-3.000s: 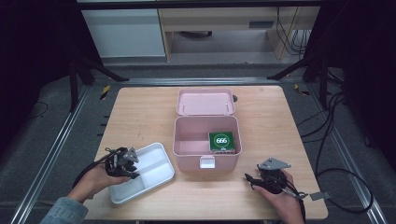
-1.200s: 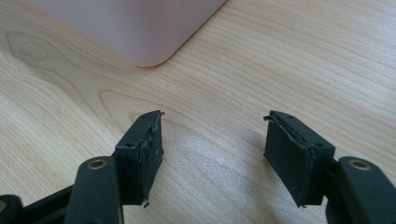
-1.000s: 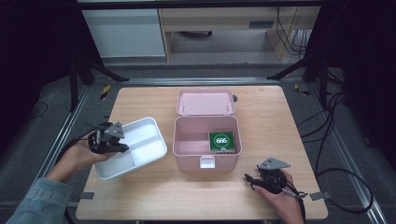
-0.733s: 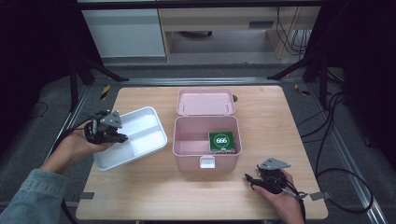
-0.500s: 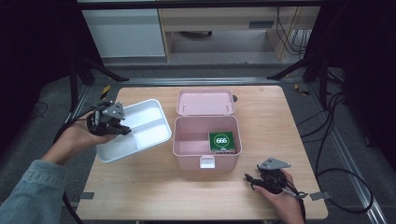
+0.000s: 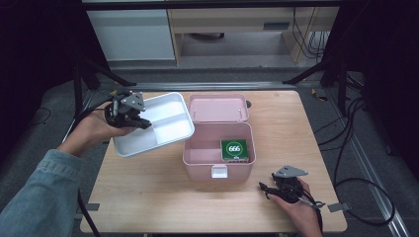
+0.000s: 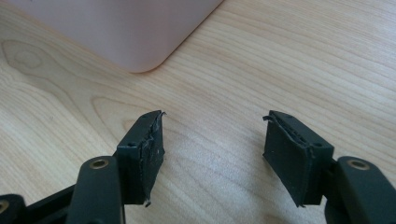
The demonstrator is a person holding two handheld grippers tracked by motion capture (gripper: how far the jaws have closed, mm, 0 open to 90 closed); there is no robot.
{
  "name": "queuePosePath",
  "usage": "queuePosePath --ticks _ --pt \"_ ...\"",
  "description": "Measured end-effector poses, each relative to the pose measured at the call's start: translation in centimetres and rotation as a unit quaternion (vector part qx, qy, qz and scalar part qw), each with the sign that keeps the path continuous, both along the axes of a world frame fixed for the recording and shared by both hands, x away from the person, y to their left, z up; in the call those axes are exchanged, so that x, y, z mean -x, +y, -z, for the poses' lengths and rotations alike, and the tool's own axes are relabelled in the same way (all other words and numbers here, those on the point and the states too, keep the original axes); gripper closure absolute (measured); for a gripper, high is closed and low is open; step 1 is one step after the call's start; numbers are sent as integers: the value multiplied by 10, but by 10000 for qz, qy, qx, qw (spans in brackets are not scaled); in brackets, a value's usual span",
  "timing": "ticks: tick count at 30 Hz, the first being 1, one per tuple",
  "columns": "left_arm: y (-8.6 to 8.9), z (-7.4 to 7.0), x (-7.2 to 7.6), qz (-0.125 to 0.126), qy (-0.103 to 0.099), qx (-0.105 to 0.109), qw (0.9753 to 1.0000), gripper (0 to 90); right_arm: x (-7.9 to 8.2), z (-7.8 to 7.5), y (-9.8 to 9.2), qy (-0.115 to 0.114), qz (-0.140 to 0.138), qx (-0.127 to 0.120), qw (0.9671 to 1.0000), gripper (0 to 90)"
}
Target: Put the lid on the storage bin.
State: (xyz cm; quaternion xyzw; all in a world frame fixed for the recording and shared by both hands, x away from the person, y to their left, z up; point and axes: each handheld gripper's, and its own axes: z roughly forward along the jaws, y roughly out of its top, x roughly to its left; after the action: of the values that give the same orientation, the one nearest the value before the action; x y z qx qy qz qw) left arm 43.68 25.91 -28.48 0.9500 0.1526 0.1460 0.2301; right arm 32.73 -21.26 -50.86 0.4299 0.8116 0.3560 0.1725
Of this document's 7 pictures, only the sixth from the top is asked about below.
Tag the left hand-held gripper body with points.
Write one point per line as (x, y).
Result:
(125, 108)

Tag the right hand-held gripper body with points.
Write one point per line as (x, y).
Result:
(288, 189)

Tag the white divided tray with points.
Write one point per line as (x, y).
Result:
(168, 120)

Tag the green and white carton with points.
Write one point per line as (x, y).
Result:
(234, 149)

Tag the pink storage box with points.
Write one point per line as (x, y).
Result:
(217, 110)

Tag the person's right hand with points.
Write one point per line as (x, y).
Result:
(306, 217)

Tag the person's left hand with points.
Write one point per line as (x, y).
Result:
(89, 130)

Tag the black tripod stand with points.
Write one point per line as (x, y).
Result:
(78, 82)
(342, 92)

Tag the white cabinet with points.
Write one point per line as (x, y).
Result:
(131, 36)

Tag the yellow and black tape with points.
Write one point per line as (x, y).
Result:
(318, 94)

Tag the dark curtain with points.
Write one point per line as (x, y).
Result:
(388, 49)
(36, 49)

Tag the light wooden desk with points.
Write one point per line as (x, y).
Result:
(230, 19)

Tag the grey table bracket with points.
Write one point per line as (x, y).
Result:
(90, 207)
(339, 207)

